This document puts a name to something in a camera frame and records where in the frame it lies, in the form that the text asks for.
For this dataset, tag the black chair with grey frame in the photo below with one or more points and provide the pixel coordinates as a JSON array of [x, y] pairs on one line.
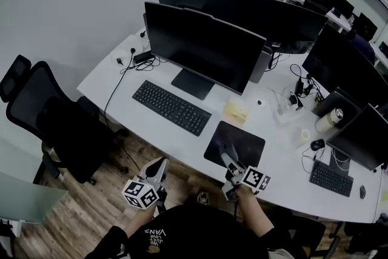
[[306, 233]]

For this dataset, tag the clear plastic box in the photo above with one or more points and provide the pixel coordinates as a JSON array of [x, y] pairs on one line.
[[283, 113]]

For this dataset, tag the small black keyboard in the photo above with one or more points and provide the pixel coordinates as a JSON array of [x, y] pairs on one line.
[[331, 179]]

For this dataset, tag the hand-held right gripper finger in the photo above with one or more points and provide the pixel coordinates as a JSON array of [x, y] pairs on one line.
[[233, 157], [224, 155]]

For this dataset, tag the black monitor with stand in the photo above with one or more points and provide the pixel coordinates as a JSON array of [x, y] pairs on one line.
[[203, 48]]

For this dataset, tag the black computer mouse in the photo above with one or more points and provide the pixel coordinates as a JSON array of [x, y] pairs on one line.
[[317, 144]]

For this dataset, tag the person's black printed shirt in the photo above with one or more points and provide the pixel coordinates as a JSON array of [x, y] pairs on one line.
[[197, 236]]

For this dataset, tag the pale tape roll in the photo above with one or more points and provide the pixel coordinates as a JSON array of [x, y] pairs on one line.
[[305, 134]]

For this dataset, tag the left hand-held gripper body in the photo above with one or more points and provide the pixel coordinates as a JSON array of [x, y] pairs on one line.
[[140, 192]]

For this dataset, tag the person's shoe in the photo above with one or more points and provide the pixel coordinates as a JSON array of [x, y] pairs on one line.
[[203, 197]]

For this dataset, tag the dark grey computer mouse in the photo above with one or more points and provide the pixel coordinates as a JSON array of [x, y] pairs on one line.
[[362, 192]]

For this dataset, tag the large black keyboard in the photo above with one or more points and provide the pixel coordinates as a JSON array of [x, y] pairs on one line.
[[171, 108]]

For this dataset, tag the dark mouse pad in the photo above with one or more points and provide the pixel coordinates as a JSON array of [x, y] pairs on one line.
[[247, 142]]

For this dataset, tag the black monitor with grey bezel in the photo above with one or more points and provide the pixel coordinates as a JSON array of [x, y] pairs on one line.
[[362, 139]]

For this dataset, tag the black wide monitor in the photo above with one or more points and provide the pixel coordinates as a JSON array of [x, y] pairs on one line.
[[342, 66]]

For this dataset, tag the black wall plug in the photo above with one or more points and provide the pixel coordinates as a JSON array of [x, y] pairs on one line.
[[119, 61], [133, 50]]

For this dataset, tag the black mesh office chair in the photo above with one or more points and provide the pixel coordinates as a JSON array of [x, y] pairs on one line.
[[57, 118]]

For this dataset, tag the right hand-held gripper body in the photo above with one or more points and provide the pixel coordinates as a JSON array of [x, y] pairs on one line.
[[249, 178]]

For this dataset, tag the black charger block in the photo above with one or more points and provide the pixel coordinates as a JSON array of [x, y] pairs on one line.
[[295, 100]]

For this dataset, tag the person's left forearm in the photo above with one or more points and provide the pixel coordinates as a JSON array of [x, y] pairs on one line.
[[140, 220]]

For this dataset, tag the grey desktop computer case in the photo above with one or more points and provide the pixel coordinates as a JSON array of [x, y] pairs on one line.
[[260, 65]]

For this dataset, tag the black power adapter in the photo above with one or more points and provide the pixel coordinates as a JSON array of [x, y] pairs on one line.
[[143, 56]]

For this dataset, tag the small white round disc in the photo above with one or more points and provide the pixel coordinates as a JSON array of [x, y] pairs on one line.
[[262, 103]]

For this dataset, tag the white bottle with metal lid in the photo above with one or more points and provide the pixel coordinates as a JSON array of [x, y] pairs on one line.
[[327, 120]]

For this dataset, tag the black curved monitor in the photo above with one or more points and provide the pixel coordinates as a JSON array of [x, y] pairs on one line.
[[282, 24]]

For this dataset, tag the person's right forearm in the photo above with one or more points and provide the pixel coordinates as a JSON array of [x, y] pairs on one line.
[[254, 213]]

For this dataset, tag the frosted glass desk panel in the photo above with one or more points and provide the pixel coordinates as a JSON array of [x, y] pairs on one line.
[[27, 195]]

